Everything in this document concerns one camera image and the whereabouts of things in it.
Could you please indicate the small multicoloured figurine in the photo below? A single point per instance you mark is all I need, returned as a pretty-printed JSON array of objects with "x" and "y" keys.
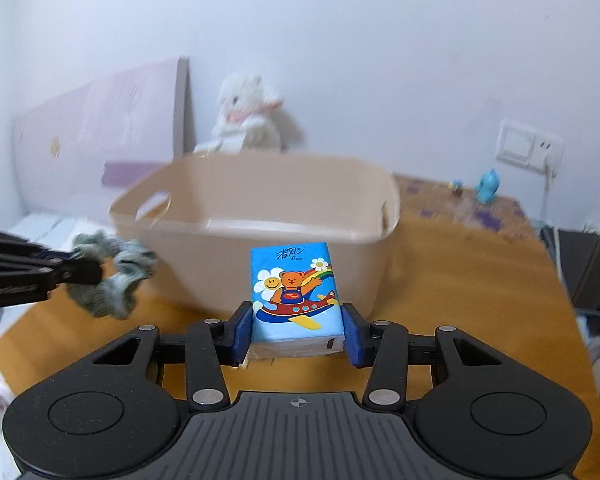
[{"x": 456, "y": 189}]

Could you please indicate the white bedding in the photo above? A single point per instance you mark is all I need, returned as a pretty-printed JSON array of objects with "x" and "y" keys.
[{"x": 50, "y": 230}]

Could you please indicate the grey-green scrunchie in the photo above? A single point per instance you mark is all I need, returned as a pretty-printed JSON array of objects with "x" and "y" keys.
[{"x": 125, "y": 270}]

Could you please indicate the blue toy figurine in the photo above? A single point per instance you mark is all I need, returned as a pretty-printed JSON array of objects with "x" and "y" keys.
[{"x": 487, "y": 187}]

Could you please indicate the white wall switch socket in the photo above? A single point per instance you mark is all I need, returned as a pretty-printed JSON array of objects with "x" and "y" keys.
[{"x": 522, "y": 145}]

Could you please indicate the pink headboard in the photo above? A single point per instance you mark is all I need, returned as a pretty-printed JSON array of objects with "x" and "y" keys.
[{"x": 100, "y": 130}]

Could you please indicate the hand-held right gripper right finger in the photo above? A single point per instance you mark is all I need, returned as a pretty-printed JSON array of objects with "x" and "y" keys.
[{"x": 353, "y": 339}]

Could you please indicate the white plush toy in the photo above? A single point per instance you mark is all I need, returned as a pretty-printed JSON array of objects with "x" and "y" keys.
[{"x": 245, "y": 115}]

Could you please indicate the blue cartoon tissue pack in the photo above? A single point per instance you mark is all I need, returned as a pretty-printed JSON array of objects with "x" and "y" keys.
[{"x": 295, "y": 290}]

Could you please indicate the floral patterned table mat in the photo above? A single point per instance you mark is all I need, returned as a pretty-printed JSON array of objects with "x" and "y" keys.
[{"x": 430, "y": 200}]

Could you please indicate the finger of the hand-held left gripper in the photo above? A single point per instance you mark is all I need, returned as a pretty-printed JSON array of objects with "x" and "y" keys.
[
  {"x": 35, "y": 249},
  {"x": 25, "y": 287}
]

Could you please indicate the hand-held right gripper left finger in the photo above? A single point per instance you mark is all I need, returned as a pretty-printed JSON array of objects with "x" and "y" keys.
[{"x": 242, "y": 334}]

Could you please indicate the black box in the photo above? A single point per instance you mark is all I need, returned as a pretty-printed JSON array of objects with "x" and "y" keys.
[{"x": 585, "y": 270}]

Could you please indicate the beige plastic basket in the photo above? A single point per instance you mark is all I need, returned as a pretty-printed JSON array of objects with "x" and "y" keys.
[{"x": 280, "y": 195}]

